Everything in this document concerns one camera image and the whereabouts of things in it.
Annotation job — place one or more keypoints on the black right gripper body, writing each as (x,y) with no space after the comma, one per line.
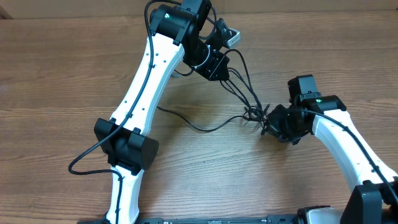
(285,126)

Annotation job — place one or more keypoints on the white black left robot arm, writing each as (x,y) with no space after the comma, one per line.
(173,36)

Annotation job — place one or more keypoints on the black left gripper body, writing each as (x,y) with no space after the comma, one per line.
(208,68)

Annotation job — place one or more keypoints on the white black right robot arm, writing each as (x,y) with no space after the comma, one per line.
(372,183)

